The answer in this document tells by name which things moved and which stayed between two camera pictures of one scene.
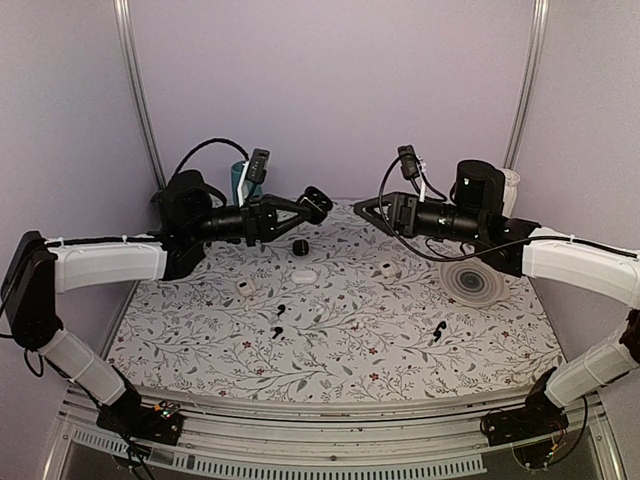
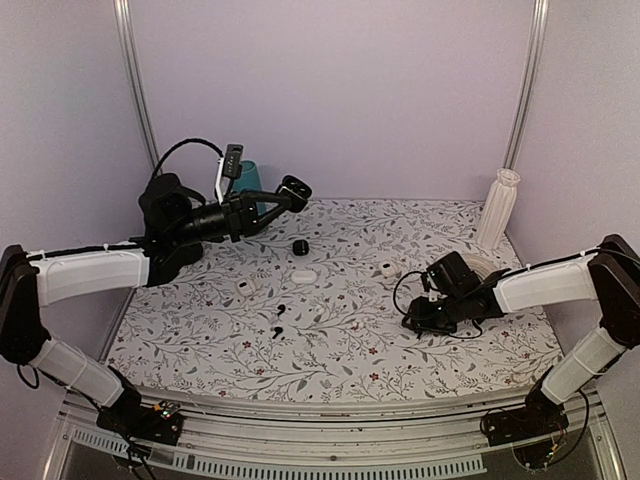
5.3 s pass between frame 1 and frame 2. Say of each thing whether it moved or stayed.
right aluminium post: stayed
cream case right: stayed
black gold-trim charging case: moved
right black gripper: moved
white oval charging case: stayed
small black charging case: stayed
